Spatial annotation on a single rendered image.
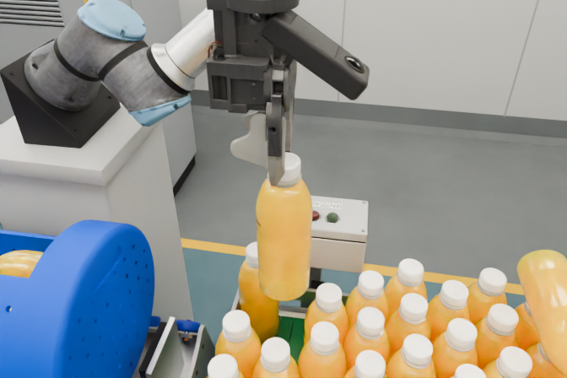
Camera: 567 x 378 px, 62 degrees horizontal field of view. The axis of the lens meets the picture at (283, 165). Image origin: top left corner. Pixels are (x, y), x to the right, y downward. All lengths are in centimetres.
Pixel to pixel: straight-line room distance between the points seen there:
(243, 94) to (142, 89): 49
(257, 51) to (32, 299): 41
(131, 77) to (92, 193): 26
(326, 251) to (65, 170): 54
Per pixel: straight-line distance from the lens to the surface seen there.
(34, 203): 117
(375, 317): 73
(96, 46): 98
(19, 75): 110
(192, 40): 93
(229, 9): 47
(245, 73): 47
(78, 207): 110
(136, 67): 96
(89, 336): 71
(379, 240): 251
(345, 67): 46
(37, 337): 66
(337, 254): 90
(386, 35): 330
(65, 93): 107
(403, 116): 351
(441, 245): 256
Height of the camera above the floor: 167
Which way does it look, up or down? 34 degrees down
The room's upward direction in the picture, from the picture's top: straight up
